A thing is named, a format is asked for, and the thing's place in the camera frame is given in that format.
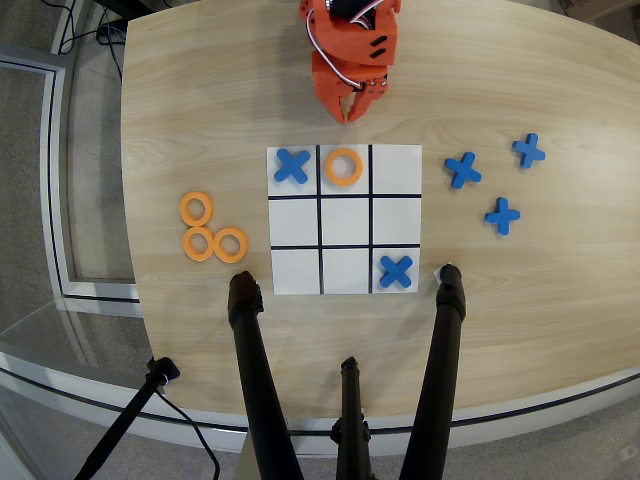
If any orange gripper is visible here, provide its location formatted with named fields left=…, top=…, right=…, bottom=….
left=311, top=49, right=391, bottom=126

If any orange ring piece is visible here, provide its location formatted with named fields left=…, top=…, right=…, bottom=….
left=182, top=225, right=217, bottom=262
left=213, top=226, right=249, bottom=264
left=324, top=147, right=364, bottom=188
left=179, top=191, right=216, bottom=227

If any cardboard box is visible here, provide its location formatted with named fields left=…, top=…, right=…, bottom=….
left=554, top=0, right=640, bottom=24

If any blue foam cross piece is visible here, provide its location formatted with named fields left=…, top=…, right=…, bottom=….
left=273, top=148, right=312, bottom=185
left=483, top=196, right=522, bottom=237
left=511, top=132, right=547, bottom=170
left=378, top=254, right=415, bottom=290
left=444, top=151, right=483, bottom=190

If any white tic-tac-toe board sheet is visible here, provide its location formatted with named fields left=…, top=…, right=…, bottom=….
left=266, top=144, right=424, bottom=296

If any short black tripod leg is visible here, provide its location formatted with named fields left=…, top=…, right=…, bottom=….
left=329, top=356, right=374, bottom=480

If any thin black stand pole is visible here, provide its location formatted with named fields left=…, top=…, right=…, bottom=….
left=73, top=356, right=181, bottom=480

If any black floor cable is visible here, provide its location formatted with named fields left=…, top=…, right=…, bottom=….
left=49, top=0, right=125, bottom=79

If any grey metal floor frame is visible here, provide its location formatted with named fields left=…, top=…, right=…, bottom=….
left=0, top=42, right=142, bottom=306

